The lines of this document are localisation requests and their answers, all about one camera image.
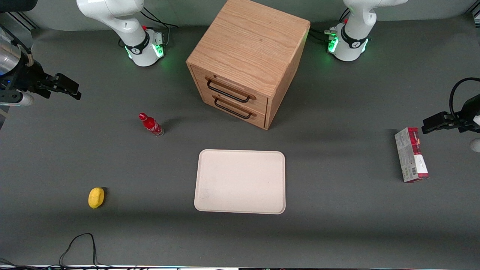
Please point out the wooden drawer cabinet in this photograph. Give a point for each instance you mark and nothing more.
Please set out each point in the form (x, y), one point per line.
(251, 41)

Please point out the yellow lemon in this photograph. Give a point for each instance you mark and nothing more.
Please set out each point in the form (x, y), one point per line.
(96, 197)

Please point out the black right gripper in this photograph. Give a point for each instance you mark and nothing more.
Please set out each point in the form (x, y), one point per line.
(27, 79)

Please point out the beige rectangular tray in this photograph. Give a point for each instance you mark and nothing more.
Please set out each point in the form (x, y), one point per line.
(240, 182)

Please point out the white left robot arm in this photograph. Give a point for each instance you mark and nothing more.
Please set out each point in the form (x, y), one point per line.
(354, 33)

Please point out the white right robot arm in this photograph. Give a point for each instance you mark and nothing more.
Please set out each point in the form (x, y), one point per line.
(120, 20)

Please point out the red soda bottle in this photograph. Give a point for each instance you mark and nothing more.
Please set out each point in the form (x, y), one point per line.
(152, 125)

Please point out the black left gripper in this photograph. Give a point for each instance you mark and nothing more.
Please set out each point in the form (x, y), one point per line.
(466, 114)

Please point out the wooden drawer front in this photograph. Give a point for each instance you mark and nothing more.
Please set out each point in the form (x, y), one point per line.
(228, 84)
(258, 116)

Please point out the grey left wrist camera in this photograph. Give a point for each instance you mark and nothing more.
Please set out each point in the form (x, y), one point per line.
(476, 145)

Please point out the red and grey carton box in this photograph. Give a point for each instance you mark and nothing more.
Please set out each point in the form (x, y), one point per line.
(410, 155)

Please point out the aluminium frame rail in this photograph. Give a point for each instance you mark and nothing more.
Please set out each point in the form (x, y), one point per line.
(22, 20)
(474, 13)

